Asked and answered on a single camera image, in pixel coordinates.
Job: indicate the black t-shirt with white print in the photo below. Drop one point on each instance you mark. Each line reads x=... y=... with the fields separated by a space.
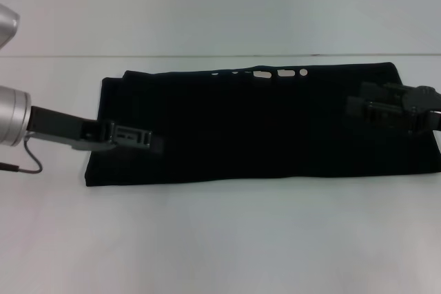
x=241 y=128

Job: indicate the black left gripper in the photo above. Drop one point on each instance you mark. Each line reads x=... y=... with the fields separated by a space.
x=62 y=125

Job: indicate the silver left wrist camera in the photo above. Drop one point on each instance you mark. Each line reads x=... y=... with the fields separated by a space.
x=8 y=27

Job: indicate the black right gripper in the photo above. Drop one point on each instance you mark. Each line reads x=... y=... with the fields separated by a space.
x=423 y=97

